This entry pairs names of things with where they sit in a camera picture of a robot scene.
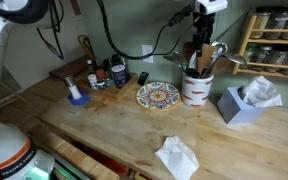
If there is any grey tissue box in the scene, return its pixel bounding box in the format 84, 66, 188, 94
216, 86, 268, 125

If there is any wooden wall spice rack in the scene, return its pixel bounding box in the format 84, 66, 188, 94
233, 5, 288, 78

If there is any blue bowl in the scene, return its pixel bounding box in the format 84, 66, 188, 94
67, 89, 90, 106

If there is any metal ladle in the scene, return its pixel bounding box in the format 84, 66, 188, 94
212, 55, 247, 74

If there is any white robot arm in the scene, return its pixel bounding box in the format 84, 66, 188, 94
0, 0, 59, 180

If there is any red lid spice jar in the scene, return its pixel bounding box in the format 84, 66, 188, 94
95, 69, 105, 80

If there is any large dark can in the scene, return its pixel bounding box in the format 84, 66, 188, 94
111, 65, 129, 89

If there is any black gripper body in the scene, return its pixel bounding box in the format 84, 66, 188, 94
193, 0, 228, 38

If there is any wooden spice tray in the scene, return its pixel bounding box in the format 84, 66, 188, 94
74, 71, 138, 100

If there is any metal slotted spoon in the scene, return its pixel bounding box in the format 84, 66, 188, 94
201, 41, 228, 79

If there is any metal serving spoon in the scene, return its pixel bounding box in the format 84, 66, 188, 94
163, 52, 187, 71

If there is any wooden spatula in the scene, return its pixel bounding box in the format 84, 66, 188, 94
198, 44, 214, 72

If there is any dark wooden cutting board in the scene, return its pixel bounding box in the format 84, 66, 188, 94
49, 55, 89, 80

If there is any white wall outlet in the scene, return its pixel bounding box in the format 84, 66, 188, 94
142, 45, 153, 63

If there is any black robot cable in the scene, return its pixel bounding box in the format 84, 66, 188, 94
96, 0, 195, 61

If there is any white steel pepper grinder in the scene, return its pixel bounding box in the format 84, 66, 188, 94
63, 76, 81, 99

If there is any white crumpled napkin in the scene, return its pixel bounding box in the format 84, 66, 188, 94
155, 136, 200, 180

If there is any white spice jar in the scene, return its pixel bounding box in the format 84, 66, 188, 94
88, 74, 97, 89

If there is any dark wooden spoon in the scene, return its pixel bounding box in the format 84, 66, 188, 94
183, 42, 196, 68

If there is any white red utensil holder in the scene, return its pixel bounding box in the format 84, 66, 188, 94
181, 75, 214, 107

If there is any small black device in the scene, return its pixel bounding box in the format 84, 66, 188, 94
137, 72, 149, 86

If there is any colourful round trivet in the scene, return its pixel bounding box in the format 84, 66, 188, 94
135, 82, 181, 111

